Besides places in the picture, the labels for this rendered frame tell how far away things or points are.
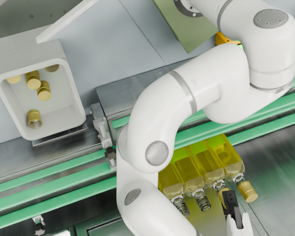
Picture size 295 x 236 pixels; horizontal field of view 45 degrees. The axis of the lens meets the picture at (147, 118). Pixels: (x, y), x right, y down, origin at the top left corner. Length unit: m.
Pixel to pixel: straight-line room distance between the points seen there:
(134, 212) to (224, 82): 0.26
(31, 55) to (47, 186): 0.34
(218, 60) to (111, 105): 0.43
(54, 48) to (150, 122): 0.42
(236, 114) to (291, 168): 0.58
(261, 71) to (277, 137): 0.63
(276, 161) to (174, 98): 0.71
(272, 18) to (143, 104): 0.27
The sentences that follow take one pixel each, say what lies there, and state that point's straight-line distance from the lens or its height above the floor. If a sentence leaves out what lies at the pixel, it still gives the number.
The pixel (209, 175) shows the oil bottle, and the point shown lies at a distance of 0.95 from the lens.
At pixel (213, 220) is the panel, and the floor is 1.12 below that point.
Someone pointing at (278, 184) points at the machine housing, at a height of 1.07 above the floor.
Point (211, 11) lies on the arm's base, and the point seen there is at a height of 0.95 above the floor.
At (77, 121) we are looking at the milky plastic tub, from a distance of 1.00.
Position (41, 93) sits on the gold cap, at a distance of 0.94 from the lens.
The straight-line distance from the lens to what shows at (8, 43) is 0.98.
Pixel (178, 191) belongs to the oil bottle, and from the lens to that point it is 0.93.
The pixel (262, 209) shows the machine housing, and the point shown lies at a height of 1.13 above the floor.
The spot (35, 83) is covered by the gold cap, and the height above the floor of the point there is 0.81.
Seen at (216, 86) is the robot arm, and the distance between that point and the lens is 0.61.
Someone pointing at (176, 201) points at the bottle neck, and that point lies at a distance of 0.93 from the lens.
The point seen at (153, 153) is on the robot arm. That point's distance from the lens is 0.56.
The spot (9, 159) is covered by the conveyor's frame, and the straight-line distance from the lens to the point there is 1.07.
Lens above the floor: 1.56
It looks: 43 degrees down
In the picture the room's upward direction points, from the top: 153 degrees clockwise
